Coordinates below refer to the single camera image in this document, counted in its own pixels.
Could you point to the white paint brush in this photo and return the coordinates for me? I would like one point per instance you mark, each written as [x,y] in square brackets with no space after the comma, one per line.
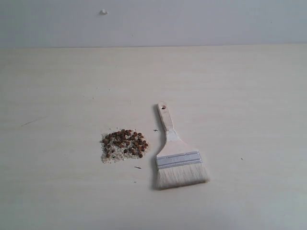
[178,164]

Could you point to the pile of beans and grains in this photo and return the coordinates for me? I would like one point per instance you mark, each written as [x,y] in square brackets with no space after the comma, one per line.
[123,144]

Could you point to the white wall hook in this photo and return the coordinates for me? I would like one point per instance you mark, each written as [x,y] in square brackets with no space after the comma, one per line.
[103,12]

